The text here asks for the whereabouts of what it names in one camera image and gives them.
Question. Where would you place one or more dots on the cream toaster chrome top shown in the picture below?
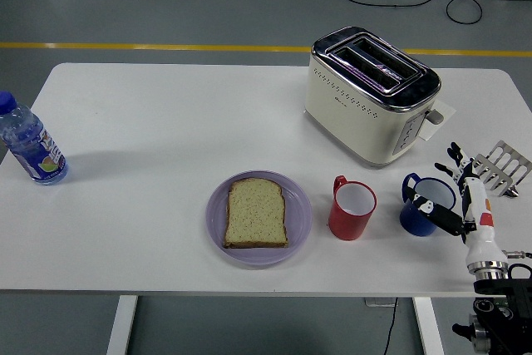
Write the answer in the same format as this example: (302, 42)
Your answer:
(353, 122)

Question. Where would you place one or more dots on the white table leg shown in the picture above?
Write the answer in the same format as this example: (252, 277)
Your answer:
(428, 326)
(122, 326)

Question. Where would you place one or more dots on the grey box under table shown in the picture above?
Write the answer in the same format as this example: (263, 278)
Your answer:
(378, 302)

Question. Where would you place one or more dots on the purple round plate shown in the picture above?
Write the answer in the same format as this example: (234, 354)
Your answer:
(300, 213)

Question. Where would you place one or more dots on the red cup white inside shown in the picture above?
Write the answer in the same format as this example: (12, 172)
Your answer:
(347, 225)

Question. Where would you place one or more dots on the slice of bread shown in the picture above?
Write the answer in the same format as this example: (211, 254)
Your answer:
(255, 213)

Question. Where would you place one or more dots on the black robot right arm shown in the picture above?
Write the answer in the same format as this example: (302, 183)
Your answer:
(498, 288)

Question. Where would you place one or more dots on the blue cup white inside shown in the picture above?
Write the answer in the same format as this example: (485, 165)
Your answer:
(415, 222)

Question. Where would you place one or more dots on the clear water bottle blue cap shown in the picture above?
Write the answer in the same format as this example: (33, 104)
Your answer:
(29, 143)

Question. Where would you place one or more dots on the silver metal toast rack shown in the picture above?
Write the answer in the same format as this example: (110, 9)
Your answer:
(507, 159)

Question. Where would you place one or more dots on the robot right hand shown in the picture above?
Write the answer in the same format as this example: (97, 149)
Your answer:
(480, 238)

